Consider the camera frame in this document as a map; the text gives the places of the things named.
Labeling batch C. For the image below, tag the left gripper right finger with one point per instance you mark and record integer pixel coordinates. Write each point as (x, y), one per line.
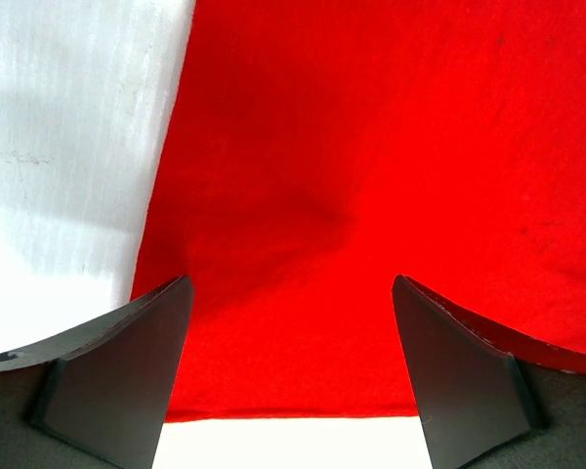
(489, 396)

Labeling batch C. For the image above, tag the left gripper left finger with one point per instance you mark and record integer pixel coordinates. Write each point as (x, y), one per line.
(95, 395)

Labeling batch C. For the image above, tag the red t shirt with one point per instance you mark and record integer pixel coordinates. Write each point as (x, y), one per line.
(319, 149)

